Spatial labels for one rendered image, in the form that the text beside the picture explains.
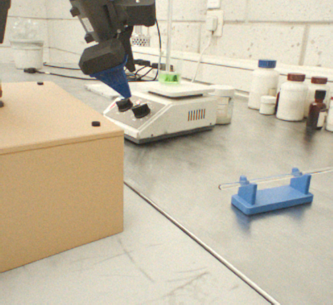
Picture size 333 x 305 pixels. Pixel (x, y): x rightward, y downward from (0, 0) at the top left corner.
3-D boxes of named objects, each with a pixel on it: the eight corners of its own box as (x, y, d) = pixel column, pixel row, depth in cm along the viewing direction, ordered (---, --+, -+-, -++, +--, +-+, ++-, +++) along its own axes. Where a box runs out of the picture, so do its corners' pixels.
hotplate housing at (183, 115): (138, 146, 58) (139, 101, 56) (100, 128, 68) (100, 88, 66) (223, 128, 72) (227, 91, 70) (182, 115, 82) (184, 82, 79)
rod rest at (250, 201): (246, 216, 38) (250, 187, 37) (229, 202, 41) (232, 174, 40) (314, 202, 42) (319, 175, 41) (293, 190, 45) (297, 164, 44)
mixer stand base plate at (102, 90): (109, 98, 97) (109, 95, 96) (82, 87, 112) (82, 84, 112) (191, 92, 113) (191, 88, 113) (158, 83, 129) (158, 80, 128)
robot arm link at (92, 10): (50, 20, 42) (95, 3, 41) (80, -17, 57) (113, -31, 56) (83, 78, 47) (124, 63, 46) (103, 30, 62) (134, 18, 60)
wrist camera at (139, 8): (99, 2, 47) (144, -17, 45) (108, -15, 52) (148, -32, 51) (119, 42, 50) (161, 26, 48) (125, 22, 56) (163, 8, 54)
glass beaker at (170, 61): (163, 83, 74) (164, 44, 71) (185, 86, 72) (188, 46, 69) (150, 86, 68) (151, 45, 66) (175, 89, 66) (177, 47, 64)
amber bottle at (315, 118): (305, 128, 75) (312, 90, 72) (305, 124, 78) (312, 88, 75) (322, 130, 74) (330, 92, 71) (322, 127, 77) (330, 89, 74)
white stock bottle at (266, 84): (248, 109, 91) (254, 59, 87) (247, 103, 98) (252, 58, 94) (275, 111, 90) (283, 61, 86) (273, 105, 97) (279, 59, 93)
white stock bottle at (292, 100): (303, 123, 80) (312, 76, 76) (276, 119, 81) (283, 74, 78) (301, 117, 85) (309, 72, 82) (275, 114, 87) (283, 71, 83)
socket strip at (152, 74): (167, 82, 133) (167, 70, 132) (120, 69, 164) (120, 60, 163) (178, 81, 136) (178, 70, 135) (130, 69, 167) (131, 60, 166)
